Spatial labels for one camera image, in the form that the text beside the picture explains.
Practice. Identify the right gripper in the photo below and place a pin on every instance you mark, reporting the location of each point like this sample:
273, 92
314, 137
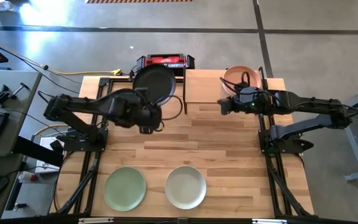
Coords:
244, 101

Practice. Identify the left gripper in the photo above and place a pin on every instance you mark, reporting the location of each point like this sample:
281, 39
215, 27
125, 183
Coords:
138, 112

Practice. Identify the terracotta plate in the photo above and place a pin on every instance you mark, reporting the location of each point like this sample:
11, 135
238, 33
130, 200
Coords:
233, 74

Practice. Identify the black plate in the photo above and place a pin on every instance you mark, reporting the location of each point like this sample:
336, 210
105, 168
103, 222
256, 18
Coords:
155, 81

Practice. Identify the mint green plate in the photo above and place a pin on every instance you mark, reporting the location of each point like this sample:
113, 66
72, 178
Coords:
125, 189

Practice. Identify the pale grey plate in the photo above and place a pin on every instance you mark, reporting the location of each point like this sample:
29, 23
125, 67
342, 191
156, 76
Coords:
185, 187

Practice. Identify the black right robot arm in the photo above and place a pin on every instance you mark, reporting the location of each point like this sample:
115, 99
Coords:
306, 104

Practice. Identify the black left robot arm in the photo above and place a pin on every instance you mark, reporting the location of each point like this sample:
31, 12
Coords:
82, 104

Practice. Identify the wooden shelf black legs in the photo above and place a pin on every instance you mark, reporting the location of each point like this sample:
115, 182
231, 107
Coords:
204, 87

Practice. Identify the black power plug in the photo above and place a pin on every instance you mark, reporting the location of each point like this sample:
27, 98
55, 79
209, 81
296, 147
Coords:
131, 74

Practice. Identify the red black toolbox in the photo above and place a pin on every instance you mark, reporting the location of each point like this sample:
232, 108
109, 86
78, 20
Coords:
157, 58

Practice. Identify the white electronics box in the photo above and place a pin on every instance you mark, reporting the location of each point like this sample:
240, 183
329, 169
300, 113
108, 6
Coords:
47, 144

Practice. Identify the black flat panel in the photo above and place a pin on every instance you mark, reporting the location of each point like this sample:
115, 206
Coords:
39, 151

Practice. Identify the white bottle red cap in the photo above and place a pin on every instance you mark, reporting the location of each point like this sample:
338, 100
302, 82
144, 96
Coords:
31, 177

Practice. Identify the small black clip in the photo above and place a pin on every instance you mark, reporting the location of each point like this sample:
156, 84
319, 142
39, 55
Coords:
20, 205

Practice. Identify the person's shoe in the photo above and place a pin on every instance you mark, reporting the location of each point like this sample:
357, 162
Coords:
2, 5

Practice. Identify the black aluminium table frame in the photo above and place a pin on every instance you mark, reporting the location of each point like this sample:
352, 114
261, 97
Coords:
120, 80

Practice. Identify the silver metal bracket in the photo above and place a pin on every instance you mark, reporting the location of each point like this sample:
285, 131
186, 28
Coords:
95, 220
269, 221

